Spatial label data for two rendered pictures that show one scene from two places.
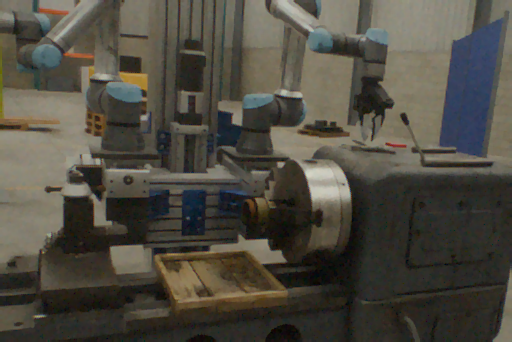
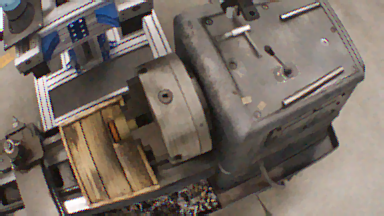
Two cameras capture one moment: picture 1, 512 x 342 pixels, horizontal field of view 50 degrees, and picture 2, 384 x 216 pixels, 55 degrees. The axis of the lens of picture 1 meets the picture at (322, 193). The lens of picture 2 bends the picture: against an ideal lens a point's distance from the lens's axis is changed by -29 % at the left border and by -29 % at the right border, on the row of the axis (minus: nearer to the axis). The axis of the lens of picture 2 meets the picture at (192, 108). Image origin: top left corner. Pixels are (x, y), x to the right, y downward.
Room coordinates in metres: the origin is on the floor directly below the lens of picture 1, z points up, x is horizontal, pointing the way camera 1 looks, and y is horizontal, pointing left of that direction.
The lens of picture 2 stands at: (1.07, -0.07, 2.52)
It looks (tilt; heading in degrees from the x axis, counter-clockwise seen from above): 70 degrees down; 5
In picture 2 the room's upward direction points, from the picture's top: 1 degrees counter-clockwise
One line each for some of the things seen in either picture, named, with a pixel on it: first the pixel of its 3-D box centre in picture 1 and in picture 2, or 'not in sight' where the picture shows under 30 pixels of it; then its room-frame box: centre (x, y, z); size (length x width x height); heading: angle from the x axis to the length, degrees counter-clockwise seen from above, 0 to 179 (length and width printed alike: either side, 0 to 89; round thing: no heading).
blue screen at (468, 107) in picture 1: (461, 110); not in sight; (8.14, -1.94, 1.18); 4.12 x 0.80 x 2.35; 176
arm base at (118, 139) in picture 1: (123, 134); (18, 13); (1.93, 0.73, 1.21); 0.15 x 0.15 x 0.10
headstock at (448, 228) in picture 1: (410, 212); (278, 63); (1.79, -0.30, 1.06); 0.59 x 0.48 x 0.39; 117
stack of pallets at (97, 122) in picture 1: (125, 117); not in sight; (10.45, 3.94, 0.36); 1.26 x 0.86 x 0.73; 135
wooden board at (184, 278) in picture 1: (217, 278); (103, 156); (1.47, 0.28, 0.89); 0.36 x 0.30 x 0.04; 27
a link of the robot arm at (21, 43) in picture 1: (31, 56); not in sight; (1.81, 1.00, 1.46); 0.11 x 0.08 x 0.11; 47
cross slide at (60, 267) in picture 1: (76, 264); (28, 174); (1.32, 0.62, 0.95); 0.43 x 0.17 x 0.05; 27
